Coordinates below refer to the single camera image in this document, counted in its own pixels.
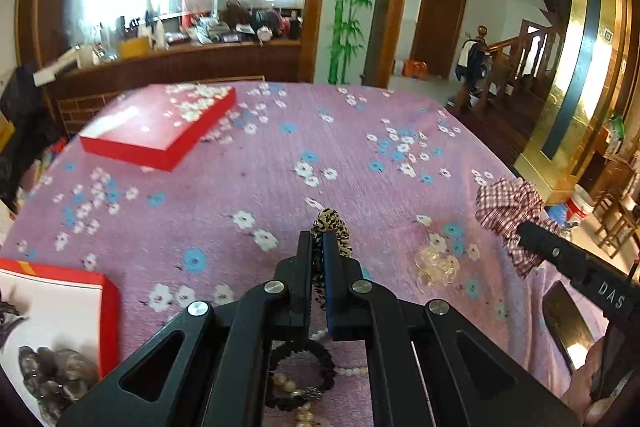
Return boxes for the dark jacket on post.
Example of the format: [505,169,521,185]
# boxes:
[454,38,494,98]

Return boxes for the pink floral tablecloth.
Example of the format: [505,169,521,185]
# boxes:
[0,81,606,427]

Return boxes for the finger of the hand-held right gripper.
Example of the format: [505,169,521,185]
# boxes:
[516,220,597,284]

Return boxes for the gold pillar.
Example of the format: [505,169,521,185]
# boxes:
[514,0,633,204]

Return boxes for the small pearl necklace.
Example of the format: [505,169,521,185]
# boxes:
[310,329,372,378]

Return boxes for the white flat box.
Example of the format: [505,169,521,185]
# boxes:
[32,49,82,86]

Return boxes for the clear plastic hair claw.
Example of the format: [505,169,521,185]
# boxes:
[414,247,460,291]

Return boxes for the leopard print scrunchie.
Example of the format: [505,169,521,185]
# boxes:
[309,208,353,312]

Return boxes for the red gift box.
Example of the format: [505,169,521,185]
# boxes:
[0,258,121,427]

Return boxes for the black bag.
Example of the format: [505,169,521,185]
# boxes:
[0,62,57,210]

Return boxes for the wooden sideboard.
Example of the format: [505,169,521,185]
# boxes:
[30,38,307,135]

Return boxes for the black smartphone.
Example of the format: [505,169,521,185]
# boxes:
[542,280,597,376]

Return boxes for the yellow box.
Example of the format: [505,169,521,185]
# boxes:
[118,36,152,60]

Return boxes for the person's right hand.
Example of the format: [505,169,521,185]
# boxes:
[566,338,632,425]

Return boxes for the black bead bracelet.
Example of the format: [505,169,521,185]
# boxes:
[265,339,337,411]

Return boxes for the large pearl bracelet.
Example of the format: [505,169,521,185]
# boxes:
[270,372,322,427]

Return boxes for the wooden chair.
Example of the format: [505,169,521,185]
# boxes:
[594,156,640,254]

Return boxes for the red plaid scrunchie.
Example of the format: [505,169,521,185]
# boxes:
[475,177,563,279]

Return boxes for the red gift box lid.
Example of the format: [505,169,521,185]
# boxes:
[79,84,237,173]

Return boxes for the wooden stair railing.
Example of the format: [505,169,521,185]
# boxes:
[456,19,568,118]

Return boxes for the brown wooden door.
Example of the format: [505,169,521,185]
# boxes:
[410,0,470,80]

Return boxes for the white bucket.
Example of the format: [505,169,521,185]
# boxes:
[564,184,599,226]

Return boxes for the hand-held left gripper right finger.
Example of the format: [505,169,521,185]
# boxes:
[322,232,581,427]

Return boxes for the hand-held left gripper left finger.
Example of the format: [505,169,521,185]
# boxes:
[57,231,314,427]

